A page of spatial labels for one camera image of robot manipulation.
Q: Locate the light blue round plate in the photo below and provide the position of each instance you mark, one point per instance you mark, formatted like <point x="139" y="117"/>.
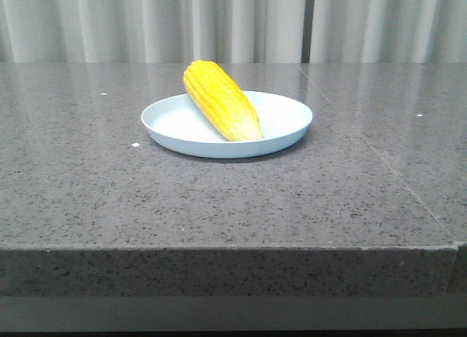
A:
<point x="263" y="124"/>

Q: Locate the grey pleated curtain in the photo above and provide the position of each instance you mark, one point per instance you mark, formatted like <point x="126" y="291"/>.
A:
<point x="233" y="31"/>

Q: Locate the yellow corn cob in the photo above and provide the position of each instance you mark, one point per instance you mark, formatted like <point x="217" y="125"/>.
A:
<point x="222" y="101"/>

